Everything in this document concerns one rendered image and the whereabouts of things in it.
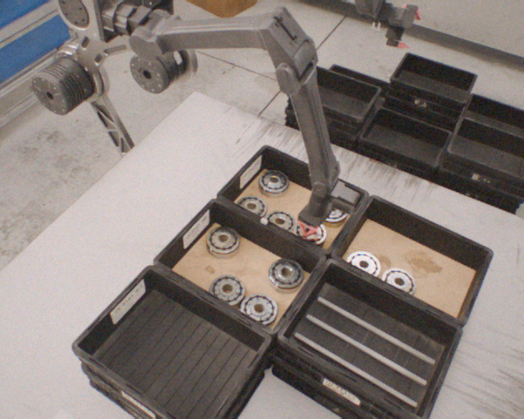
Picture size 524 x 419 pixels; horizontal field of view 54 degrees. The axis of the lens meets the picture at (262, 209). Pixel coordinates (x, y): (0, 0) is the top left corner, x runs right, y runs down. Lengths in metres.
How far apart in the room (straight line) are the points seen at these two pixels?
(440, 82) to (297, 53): 2.05
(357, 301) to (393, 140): 1.39
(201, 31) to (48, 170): 2.08
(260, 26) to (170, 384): 0.88
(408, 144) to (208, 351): 1.72
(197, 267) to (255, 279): 0.18
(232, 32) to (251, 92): 2.45
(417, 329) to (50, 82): 1.50
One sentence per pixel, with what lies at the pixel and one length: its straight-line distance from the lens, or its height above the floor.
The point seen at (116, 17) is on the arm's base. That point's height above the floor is 1.47.
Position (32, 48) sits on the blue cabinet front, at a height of 0.40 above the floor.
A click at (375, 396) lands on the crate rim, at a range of 1.29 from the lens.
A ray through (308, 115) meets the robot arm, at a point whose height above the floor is 1.38.
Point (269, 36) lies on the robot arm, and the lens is 1.04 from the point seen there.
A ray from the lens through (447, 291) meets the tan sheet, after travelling 1.63.
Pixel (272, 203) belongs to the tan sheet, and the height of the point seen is 0.83.
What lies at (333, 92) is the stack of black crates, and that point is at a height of 0.49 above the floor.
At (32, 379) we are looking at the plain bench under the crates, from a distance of 1.60.
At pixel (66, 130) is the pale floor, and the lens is 3.35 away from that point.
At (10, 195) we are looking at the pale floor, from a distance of 3.05.
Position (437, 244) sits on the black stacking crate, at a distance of 1.68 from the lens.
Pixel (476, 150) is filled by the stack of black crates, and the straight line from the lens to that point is 2.68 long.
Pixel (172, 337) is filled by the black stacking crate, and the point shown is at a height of 0.83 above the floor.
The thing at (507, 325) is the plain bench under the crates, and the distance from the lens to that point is 1.81.
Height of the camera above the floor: 2.10
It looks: 49 degrees down
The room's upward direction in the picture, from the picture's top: 6 degrees clockwise
